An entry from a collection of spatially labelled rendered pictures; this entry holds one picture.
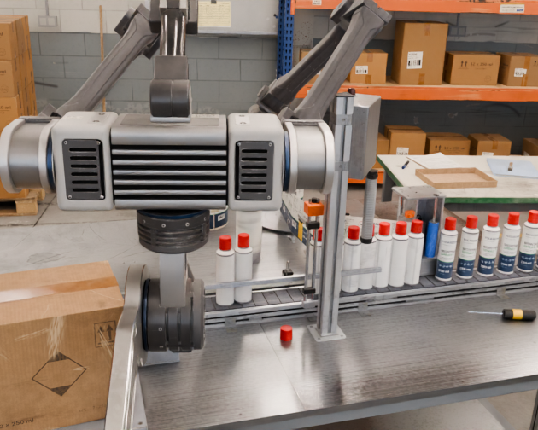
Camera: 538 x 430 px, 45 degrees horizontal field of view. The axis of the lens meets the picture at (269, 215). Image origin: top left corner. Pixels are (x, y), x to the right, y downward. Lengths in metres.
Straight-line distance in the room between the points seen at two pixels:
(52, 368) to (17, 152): 0.48
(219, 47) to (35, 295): 4.91
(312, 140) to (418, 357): 0.82
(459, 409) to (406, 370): 0.98
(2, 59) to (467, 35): 4.07
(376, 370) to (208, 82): 4.79
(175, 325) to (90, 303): 0.24
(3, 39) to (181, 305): 3.86
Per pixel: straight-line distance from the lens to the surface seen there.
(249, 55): 6.22
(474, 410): 2.74
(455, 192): 3.29
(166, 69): 1.19
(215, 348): 1.79
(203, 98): 6.27
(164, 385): 1.66
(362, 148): 1.67
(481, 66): 5.91
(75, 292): 1.48
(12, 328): 1.40
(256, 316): 1.90
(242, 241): 1.83
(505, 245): 2.22
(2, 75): 4.99
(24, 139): 1.22
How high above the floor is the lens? 1.78
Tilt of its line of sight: 21 degrees down
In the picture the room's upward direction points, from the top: 2 degrees clockwise
